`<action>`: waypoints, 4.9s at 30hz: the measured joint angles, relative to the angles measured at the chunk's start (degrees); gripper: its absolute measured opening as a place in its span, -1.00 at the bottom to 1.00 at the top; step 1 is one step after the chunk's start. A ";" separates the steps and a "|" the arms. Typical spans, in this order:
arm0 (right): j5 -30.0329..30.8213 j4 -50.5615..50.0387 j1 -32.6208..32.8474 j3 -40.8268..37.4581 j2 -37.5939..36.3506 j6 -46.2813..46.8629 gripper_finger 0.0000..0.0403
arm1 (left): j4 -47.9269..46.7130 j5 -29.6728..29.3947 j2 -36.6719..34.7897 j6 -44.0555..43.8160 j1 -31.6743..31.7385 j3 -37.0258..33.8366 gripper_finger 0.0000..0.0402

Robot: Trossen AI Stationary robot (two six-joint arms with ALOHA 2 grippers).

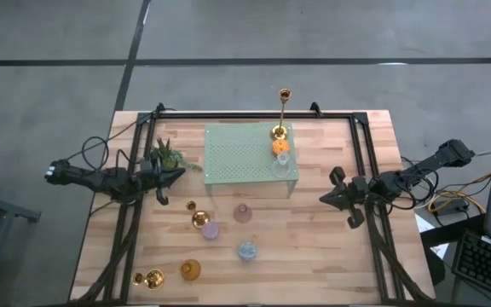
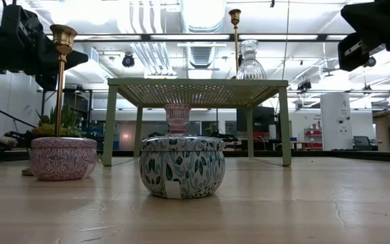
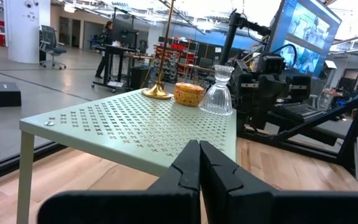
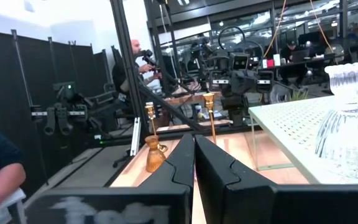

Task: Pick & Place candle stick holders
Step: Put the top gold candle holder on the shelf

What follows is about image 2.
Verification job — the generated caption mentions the blue-green leaf candle tin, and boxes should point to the blue-green leaf candle tin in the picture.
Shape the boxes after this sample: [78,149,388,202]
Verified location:
[139,135,226,200]

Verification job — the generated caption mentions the white pillar with devices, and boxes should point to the white pillar with devices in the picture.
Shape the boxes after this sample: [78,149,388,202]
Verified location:
[320,91,353,151]

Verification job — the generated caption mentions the tall brass candlestick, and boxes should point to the tall brass candlestick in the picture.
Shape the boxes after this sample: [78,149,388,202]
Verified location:
[228,9,242,79]

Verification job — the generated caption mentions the black ceiling spotlight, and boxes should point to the black ceiling spotlight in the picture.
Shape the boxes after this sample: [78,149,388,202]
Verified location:
[121,53,135,68]

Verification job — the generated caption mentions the black office chair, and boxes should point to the black office chair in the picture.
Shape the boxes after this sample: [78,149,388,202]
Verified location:
[353,135,374,152]

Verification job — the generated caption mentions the red storage bins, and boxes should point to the red storage bins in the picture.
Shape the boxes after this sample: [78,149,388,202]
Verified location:
[303,127,323,149]

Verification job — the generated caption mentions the green perforated metal shelf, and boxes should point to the green perforated metal shelf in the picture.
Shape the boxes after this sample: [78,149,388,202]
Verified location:
[102,78,293,167]

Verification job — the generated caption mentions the clear ribbed glass candle holder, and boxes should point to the clear ribbed glass candle holder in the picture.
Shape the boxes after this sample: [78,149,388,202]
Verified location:
[236,39,269,80]

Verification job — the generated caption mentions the pink patterned candle tin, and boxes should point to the pink patterned candle tin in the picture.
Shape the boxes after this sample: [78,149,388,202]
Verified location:
[28,136,98,181]

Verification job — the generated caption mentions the medium brass candlestick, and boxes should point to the medium brass candlestick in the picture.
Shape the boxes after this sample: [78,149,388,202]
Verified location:
[21,24,79,176]

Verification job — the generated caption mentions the pink ribbed glass candle holder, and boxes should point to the pink ribbed glass candle holder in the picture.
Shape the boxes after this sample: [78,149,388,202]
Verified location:
[163,103,192,137]

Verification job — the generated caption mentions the dark background screen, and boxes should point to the dark background screen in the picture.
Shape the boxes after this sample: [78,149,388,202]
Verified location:
[236,106,276,136]

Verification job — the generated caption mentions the green succulent plant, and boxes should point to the green succulent plant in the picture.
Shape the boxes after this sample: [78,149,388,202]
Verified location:
[32,104,91,138]

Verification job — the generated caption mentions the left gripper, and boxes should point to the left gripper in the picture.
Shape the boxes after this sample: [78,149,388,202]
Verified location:
[0,3,89,92]

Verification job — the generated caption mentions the silver ceiling air duct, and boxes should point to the silver ceiling air duct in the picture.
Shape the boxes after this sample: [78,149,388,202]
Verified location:
[180,0,228,33]

